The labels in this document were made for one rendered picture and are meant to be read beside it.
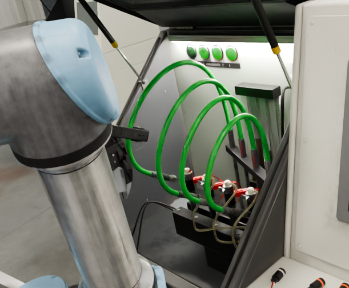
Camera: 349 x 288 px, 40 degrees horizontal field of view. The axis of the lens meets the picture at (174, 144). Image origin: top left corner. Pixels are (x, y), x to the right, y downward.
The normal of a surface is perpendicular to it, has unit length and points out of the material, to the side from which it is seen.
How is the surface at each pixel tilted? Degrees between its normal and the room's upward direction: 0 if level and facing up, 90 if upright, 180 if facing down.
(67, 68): 72
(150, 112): 90
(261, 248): 90
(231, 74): 90
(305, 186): 76
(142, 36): 90
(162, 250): 0
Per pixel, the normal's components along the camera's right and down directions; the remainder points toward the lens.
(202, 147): -0.73, 0.39
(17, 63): 0.01, -0.14
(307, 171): -0.75, 0.16
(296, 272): -0.18, -0.91
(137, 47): 0.60, 0.20
